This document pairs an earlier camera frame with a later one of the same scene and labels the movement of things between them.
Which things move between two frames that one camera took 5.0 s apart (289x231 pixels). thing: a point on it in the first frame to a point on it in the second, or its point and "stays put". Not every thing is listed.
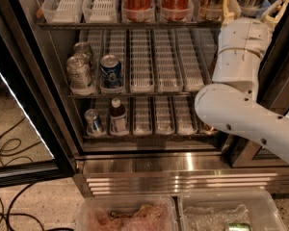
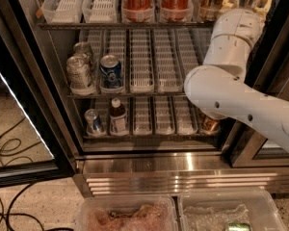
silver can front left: (78, 73) stays put
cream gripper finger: (275, 11) to (263, 4)
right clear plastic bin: (228, 211) stays put
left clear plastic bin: (126, 213) stays put
